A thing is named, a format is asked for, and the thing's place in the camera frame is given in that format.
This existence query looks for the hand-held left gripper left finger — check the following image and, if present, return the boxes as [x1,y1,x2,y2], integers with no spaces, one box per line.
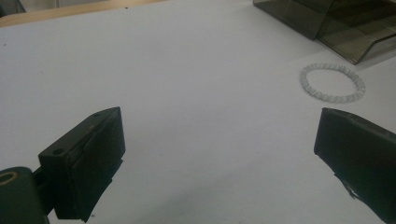
[37,106,127,223]

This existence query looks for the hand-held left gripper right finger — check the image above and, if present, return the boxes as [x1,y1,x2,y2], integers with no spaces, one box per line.
[313,107,396,224]

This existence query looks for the white beaded bracelet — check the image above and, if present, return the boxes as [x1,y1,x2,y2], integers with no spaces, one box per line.
[299,63,367,104]

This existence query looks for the dark transparent acrylic box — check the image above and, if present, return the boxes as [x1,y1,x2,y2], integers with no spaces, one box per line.
[252,0,396,65]

